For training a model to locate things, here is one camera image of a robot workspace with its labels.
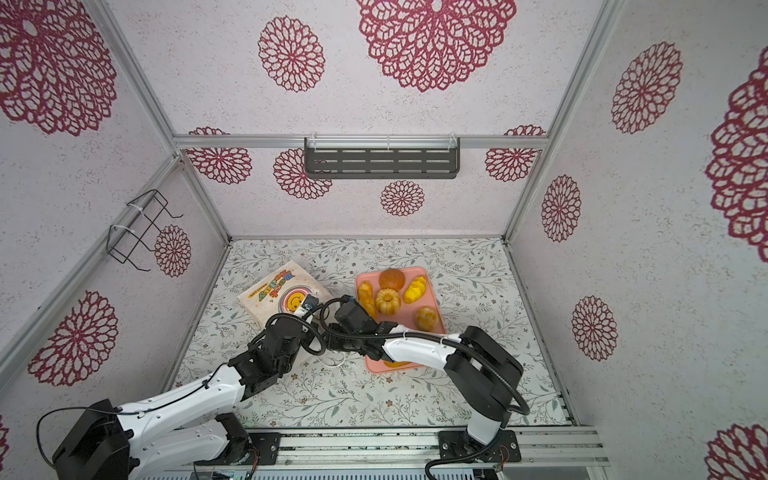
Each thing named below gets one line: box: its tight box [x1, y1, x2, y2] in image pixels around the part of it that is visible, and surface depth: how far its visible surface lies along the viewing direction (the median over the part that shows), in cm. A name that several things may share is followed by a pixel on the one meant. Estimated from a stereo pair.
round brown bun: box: [378, 269, 405, 291], surface depth 105 cm
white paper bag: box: [237, 260, 333, 329], surface depth 91 cm
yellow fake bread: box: [415, 306, 437, 331], surface depth 96 cm
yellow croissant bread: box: [403, 276, 427, 304], surface depth 103 cm
